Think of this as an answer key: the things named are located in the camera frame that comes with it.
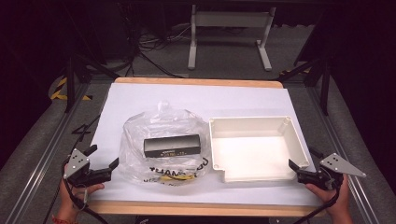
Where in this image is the bundle of floor cables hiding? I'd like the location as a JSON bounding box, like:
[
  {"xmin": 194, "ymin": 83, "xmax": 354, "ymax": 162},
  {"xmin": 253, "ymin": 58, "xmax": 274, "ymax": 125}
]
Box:
[{"xmin": 118, "ymin": 18, "xmax": 192, "ymax": 78}]

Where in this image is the person's right hand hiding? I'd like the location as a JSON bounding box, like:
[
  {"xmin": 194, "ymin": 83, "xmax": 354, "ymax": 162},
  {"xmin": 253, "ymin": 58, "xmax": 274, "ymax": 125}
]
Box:
[{"xmin": 304, "ymin": 174, "xmax": 355, "ymax": 224}]

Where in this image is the person's left hand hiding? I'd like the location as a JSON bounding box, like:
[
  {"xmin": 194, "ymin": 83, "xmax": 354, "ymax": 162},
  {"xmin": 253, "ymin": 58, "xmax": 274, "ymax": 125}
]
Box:
[{"xmin": 58, "ymin": 169, "xmax": 106, "ymax": 222}]

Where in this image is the black rectangular box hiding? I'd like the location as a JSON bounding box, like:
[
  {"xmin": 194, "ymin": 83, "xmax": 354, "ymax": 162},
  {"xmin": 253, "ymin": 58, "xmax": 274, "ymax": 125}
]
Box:
[{"xmin": 143, "ymin": 133, "xmax": 202, "ymax": 159}]

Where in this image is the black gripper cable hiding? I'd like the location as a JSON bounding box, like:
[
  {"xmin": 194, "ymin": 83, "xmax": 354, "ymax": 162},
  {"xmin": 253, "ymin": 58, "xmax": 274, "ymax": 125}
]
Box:
[
  {"xmin": 292, "ymin": 186, "xmax": 341, "ymax": 224},
  {"xmin": 61, "ymin": 157, "xmax": 109, "ymax": 224}
]

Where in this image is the white paper sheet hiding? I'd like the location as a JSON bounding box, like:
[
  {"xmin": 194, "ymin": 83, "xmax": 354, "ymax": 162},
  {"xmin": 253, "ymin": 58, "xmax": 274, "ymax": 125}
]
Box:
[{"xmin": 88, "ymin": 82, "xmax": 321, "ymax": 207}]

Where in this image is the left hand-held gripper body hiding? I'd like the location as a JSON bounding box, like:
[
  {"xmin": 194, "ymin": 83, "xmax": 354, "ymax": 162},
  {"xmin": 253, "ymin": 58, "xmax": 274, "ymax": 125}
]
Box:
[{"xmin": 63, "ymin": 147, "xmax": 113, "ymax": 189}]

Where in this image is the yellow black floor tape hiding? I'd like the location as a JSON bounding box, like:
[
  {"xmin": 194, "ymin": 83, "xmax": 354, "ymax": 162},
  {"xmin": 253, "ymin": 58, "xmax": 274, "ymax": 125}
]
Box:
[{"xmin": 49, "ymin": 76, "xmax": 93, "ymax": 102}]

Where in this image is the white plastic container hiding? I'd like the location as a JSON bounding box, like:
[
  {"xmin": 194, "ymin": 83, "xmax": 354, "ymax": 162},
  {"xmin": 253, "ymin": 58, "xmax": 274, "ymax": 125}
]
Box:
[{"xmin": 207, "ymin": 115, "xmax": 311, "ymax": 184}]

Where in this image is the aluminium rail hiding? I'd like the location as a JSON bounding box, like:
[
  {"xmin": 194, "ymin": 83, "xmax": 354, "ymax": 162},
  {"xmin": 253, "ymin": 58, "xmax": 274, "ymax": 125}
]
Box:
[
  {"xmin": 4, "ymin": 81, "xmax": 92, "ymax": 224},
  {"xmin": 306, "ymin": 87, "xmax": 381, "ymax": 224}
]

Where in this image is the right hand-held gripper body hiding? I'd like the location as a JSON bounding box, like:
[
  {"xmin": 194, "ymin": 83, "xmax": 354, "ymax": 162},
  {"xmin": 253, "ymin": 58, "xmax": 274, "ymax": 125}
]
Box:
[{"xmin": 295, "ymin": 152, "xmax": 368, "ymax": 191}]

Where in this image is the clear plastic bag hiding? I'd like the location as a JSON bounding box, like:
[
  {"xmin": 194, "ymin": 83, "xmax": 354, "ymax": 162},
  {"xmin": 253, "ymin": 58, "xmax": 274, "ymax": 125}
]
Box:
[{"xmin": 118, "ymin": 100, "xmax": 212, "ymax": 188}]

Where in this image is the red wristband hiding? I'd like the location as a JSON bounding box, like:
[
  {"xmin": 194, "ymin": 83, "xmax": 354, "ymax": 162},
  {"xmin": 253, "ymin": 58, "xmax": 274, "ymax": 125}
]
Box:
[{"xmin": 50, "ymin": 214, "xmax": 79, "ymax": 224}]

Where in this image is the white metal stand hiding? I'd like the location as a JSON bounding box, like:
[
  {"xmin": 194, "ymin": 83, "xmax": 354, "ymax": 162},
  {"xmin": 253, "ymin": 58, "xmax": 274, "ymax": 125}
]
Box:
[{"xmin": 187, "ymin": 4, "xmax": 277, "ymax": 72}]

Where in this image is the black metal stand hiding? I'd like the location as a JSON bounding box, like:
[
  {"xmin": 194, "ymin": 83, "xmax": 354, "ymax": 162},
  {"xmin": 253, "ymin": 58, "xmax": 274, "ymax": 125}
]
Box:
[
  {"xmin": 64, "ymin": 53, "xmax": 121, "ymax": 114},
  {"xmin": 274, "ymin": 57, "xmax": 332, "ymax": 117}
]

